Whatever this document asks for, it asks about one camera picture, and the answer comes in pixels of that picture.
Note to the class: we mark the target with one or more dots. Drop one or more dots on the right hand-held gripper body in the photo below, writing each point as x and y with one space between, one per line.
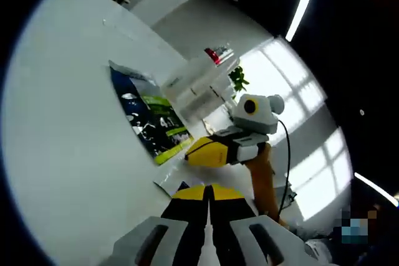
258 116

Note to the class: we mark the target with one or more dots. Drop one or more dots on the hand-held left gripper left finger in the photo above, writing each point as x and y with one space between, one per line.
184 231

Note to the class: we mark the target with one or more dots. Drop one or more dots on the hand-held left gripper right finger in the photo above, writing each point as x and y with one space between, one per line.
230 231

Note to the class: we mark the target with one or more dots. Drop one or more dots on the green skincare sachet packet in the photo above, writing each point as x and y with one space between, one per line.
149 116

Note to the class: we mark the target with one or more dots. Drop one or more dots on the white skincare bottle red band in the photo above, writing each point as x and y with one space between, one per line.
193 73

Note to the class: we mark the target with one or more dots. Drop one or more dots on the potted green plant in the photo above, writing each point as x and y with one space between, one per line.
238 77

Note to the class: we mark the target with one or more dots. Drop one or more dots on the large window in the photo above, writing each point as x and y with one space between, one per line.
311 154

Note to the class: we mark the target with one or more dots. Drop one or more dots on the long ceiling light strip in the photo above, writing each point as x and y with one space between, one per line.
304 1

